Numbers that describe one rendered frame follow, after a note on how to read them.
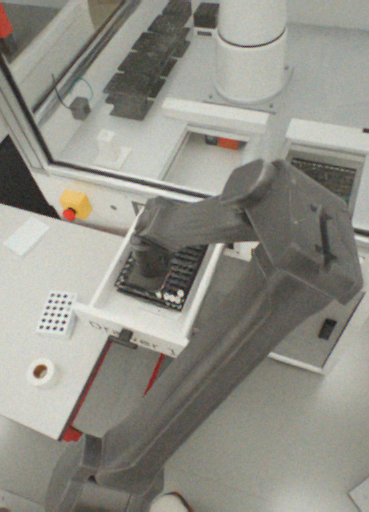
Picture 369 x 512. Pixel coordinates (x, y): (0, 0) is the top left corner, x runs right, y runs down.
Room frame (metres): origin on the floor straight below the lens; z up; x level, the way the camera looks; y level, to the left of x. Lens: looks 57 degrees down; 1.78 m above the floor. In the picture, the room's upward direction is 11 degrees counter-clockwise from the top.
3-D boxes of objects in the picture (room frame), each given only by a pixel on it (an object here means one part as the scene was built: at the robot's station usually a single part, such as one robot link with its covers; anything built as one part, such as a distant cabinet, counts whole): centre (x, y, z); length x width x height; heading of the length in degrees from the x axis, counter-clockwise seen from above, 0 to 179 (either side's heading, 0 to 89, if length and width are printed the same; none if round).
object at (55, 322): (0.54, 0.36, 0.78); 0.12 x 0.08 x 0.04; 162
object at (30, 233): (0.84, 0.46, 0.77); 0.13 x 0.09 x 0.02; 134
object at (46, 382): (0.38, 0.40, 0.78); 0.07 x 0.07 x 0.04
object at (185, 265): (0.58, 0.04, 0.87); 0.22 x 0.18 x 0.06; 149
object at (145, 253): (0.47, 0.06, 1.12); 0.07 x 0.06 x 0.07; 157
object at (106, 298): (0.58, 0.04, 0.86); 0.40 x 0.26 x 0.06; 149
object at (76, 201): (0.83, 0.27, 0.88); 0.07 x 0.05 x 0.07; 59
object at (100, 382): (0.63, 0.49, 0.38); 0.62 x 0.58 x 0.76; 59
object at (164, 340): (0.40, 0.15, 0.87); 0.29 x 0.02 x 0.11; 59
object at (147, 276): (0.47, 0.06, 1.06); 0.10 x 0.07 x 0.07; 147
